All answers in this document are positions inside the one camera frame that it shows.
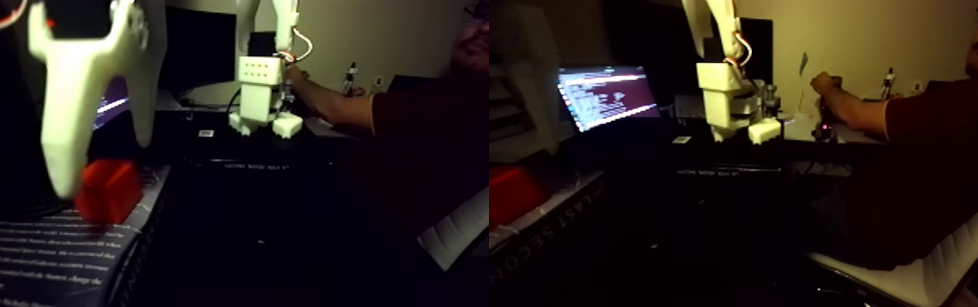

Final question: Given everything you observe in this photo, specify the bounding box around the red cube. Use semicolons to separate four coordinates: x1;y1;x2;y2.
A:
73;158;144;226

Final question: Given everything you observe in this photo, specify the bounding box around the dark leader arm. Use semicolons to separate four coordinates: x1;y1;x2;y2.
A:
815;77;846;140

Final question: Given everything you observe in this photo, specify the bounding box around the person's hand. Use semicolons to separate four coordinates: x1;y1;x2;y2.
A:
810;71;844;103

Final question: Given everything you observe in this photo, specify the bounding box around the open laptop lit screen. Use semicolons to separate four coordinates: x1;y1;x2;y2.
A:
92;77;132;130

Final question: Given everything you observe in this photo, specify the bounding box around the black flat computer monitor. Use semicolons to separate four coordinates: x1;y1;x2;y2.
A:
163;4;238;94

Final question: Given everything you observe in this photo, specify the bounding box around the black box white lettering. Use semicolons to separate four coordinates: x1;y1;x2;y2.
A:
183;152;336;172

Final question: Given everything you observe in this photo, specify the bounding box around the dark book white text cover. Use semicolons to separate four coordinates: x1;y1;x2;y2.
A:
0;162;173;307

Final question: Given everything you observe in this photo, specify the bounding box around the white chair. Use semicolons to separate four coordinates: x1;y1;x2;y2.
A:
806;180;978;307

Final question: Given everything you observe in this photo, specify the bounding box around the person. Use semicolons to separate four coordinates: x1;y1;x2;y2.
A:
810;0;978;271

